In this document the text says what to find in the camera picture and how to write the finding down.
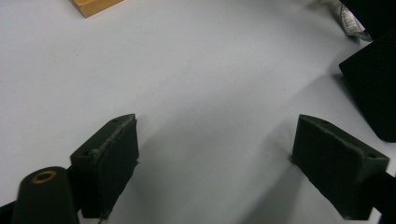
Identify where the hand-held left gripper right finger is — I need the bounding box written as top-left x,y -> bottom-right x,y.
290,114 -> 390,221

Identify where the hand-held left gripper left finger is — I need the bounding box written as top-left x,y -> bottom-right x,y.
70,113 -> 140,220

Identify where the brown sandal with silver strap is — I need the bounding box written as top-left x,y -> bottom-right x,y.
337,0 -> 396,144

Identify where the wooden three-tier shelf rack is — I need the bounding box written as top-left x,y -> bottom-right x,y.
69,0 -> 124,19

